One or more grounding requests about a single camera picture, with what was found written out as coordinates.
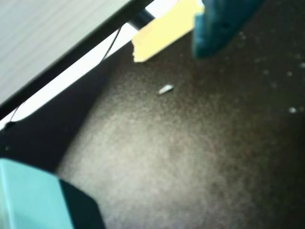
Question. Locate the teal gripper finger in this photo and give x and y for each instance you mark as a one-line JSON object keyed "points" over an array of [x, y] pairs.
{"points": [[28, 200], [214, 28]]}

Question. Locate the dark blue cylinder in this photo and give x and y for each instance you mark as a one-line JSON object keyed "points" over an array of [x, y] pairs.
{"points": [[142, 17]]}

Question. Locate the white flake on table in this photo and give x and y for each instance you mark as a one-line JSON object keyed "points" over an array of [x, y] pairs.
{"points": [[165, 89]]}

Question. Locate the light wooden board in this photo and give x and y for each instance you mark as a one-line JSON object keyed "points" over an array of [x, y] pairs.
{"points": [[47, 35]]}

